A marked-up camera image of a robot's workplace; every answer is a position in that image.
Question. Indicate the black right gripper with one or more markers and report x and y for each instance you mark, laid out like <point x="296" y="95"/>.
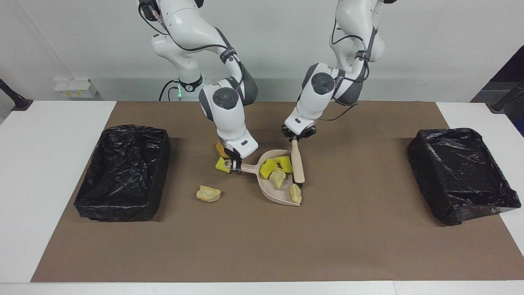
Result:
<point x="235" y="155"/>

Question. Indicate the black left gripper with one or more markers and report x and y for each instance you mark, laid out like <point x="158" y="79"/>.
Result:
<point x="299" y="135"/>

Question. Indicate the beige hand brush black bristles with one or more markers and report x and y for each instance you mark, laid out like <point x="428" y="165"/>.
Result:
<point x="298" y="164"/>

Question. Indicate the green and yellow sponge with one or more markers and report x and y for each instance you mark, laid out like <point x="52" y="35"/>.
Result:
<point x="267" y="168"/>

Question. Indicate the large yellow sponge piece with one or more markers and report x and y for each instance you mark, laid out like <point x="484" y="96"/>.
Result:
<point x="285" y="164"/>

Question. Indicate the beige plastic dustpan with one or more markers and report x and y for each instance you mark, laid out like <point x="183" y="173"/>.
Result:
<point x="268" y="193"/>

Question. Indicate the pale bread chunk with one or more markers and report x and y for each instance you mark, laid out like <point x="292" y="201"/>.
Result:
<point x="277" y="178"/>
<point x="208" y="194"/>

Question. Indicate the striped orange croissant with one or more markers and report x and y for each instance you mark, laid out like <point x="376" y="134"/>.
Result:
<point x="295" y="194"/>

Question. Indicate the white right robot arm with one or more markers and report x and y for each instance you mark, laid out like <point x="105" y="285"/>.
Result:
<point x="225" y="110"/>

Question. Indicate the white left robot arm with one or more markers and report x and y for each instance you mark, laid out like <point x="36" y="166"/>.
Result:
<point x="319" y="90"/>

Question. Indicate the bin lined with black bag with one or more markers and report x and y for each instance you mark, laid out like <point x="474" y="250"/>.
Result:
<point x="458" y="172"/>
<point x="123" y="172"/>

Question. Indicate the small yellow sponge piece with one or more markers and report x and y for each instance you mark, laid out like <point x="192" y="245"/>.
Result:
<point x="222" y="165"/>

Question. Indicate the brown oval bread roll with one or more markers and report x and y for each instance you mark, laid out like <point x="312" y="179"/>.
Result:
<point x="221" y="150"/>

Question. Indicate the brown table mat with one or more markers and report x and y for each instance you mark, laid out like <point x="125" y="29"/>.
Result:
<point x="245" y="254"/>

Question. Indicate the black stand foot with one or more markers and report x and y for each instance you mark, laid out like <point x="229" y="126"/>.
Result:
<point x="18" y="103"/>
<point x="497" y="107"/>

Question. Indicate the dark grey background panel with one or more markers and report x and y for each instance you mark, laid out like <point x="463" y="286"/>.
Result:
<point x="507" y="71"/>

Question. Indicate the white wall socket strip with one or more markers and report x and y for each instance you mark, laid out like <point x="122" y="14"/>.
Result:
<point x="75" y="88"/>

